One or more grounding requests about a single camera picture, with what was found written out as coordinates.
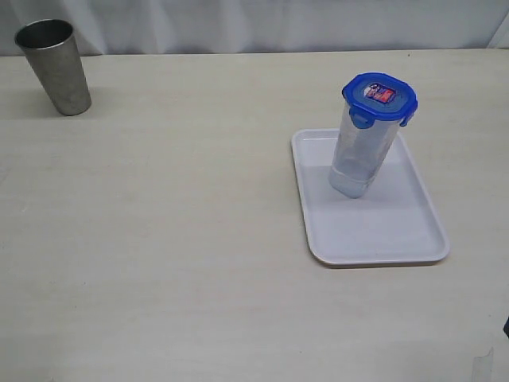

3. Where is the white rectangular plastic tray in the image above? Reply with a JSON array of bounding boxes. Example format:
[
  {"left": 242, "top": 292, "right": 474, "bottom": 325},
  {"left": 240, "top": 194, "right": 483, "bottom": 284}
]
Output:
[{"left": 291, "top": 129, "right": 450, "bottom": 267}]

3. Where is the white backdrop curtain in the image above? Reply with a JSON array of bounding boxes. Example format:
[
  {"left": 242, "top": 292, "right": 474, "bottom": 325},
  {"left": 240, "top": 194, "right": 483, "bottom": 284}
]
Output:
[{"left": 1, "top": 1, "right": 508, "bottom": 56}]

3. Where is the blue snap-lock container lid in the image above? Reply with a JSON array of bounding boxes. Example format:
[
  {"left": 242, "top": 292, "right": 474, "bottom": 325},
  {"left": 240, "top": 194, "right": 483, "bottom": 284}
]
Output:
[{"left": 342, "top": 72, "right": 418, "bottom": 130}]

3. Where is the stainless steel cup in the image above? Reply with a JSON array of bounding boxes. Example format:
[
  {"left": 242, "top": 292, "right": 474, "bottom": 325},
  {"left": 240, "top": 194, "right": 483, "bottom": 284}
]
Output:
[{"left": 14, "top": 19, "right": 91, "bottom": 116}]

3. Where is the clear plastic tall container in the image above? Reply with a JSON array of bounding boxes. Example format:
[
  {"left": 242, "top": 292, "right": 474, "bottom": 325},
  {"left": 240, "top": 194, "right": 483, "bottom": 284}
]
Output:
[{"left": 328, "top": 107, "right": 399, "bottom": 198}]

